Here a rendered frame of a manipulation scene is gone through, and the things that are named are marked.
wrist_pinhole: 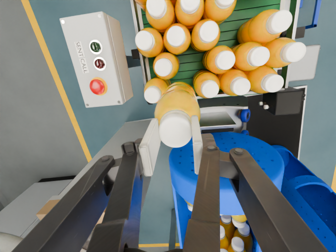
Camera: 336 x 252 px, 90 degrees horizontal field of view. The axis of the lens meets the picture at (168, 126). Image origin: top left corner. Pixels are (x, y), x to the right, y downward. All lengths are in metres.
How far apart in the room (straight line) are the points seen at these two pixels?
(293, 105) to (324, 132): 1.47
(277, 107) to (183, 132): 0.42
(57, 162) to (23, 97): 0.76
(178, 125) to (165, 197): 1.96
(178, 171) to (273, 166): 0.21
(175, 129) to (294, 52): 0.34
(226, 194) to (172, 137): 0.21
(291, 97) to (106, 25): 0.51
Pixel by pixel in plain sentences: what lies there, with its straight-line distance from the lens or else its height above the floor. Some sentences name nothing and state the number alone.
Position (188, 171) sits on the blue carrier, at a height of 1.17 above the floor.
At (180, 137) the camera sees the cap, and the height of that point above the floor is 1.32.
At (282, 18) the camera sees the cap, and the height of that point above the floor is 1.09.
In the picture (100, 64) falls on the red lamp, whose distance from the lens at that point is 0.43.
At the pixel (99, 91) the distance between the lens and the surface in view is 0.44.
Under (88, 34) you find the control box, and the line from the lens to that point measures 0.45.
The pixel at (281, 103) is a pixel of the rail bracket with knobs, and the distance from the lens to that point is 0.58.
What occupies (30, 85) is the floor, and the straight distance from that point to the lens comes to 2.09.
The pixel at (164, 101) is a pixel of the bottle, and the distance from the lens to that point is 0.23.
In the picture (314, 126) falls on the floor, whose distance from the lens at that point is 1.98.
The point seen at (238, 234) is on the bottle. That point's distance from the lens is 0.77.
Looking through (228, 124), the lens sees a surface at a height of 1.05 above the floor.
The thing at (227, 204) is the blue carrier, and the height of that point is 1.23.
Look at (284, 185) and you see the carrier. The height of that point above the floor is 0.57.
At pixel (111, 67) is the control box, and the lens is 0.43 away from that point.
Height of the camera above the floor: 1.50
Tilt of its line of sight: 67 degrees down
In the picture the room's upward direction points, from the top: 166 degrees counter-clockwise
